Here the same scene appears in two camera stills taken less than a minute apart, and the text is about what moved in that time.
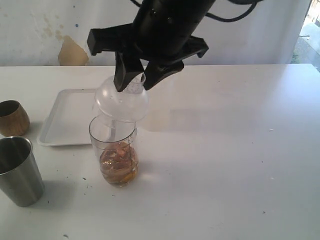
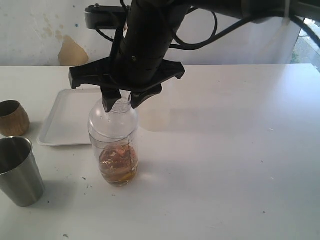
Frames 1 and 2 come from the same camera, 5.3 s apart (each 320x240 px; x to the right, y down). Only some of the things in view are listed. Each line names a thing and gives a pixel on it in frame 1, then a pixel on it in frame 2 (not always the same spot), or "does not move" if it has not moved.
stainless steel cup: (21, 181) does not move
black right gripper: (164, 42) → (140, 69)
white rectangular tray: (67, 122) does not move
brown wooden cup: (14, 119) does not move
